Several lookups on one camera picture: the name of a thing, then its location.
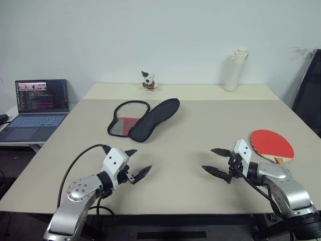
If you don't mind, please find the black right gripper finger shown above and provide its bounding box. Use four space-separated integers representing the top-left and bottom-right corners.
210 148 234 159
202 165 230 180

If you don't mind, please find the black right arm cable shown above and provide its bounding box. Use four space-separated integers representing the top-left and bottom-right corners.
234 164 285 221

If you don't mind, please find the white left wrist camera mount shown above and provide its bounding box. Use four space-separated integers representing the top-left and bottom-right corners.
102 148 129 190

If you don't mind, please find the black red paddle case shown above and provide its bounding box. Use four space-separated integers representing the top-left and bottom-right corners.
107 97 181 144

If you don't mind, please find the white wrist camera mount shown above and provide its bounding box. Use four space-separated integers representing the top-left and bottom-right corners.
102 148 129 190
233 139 253 176

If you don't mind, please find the black office chair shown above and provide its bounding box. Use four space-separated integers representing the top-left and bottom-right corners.
292 49 321 139

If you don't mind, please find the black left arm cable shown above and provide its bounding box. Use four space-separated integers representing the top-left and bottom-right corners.
57 144 116 217

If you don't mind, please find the white water bottle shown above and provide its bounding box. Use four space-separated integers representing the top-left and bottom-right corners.
224 46 249 92

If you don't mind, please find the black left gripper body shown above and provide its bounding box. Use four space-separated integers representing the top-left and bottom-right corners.
115 163 136 185

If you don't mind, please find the black table frame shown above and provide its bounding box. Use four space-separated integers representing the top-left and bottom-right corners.
82 213 279 241

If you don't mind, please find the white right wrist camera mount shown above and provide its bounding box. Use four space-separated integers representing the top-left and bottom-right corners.
233 139 253 176

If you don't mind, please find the red table tennis paddle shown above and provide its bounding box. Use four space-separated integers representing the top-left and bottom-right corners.
249 129 295 165

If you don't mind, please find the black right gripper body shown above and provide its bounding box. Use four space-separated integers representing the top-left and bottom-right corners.
224 152 246 184

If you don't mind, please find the open grey laptop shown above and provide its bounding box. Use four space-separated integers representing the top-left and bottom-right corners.
0 79 70 143

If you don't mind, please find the small plush dog toy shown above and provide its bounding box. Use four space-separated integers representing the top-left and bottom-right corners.
139 71 158 92

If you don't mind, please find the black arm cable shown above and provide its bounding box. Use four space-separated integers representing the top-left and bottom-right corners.
57 144 116 217
234 164 285 221

